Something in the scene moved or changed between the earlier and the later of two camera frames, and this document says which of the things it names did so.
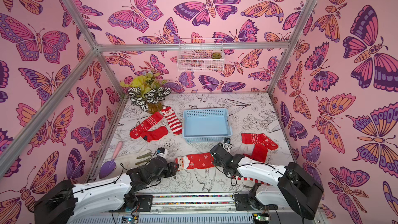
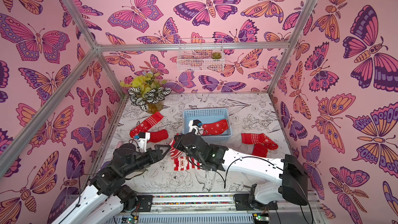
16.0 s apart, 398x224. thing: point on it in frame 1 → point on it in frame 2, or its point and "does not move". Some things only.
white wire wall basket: x=200 y=55 does not move
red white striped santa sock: x=173 y=122 → x=174 y=152
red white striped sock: x=256 y=180 → x=184 y=163
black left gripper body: x=169 y=171 → x=146 y=158
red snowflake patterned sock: x=142 y=130 does not move
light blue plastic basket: x=206 y=125 does not move
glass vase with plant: x=146 y=92 does not move
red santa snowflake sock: x=195 y=161 → x=215 y=127
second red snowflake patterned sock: x=261 y=142 does not move
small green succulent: x=216 y=55 does not move
